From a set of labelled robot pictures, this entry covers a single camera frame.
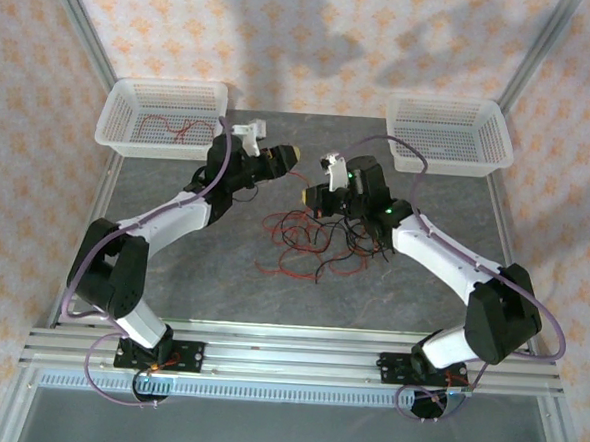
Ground white perforated plastic basket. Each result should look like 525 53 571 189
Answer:
381 91 518 181
93 75 230 165

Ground grey metal panel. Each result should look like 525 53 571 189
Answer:
20 384 560 442

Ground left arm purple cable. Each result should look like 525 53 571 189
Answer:
57 106 232 411

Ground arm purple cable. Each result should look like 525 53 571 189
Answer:
332 132 580 433
57 106 232 411

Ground aluminium table side rail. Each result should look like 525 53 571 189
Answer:
474 172 552 357
47 145 125 331

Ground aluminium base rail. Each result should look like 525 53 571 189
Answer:
19 308 568 401

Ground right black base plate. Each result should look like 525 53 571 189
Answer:
375 350 476 392

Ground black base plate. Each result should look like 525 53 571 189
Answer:
375 350 476 392
113 335 206 375

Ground grey slotted cable duct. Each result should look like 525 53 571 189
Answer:
37 369 419 411

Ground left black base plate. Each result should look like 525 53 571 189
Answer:
113 335 206 375

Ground aluminium frame post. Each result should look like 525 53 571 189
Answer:
496 0 585 119
35 0 124 91

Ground black round cable port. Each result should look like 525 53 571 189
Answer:
130 370 175 409
409 386 466 426

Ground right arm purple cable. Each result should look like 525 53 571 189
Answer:
332 132 580 433

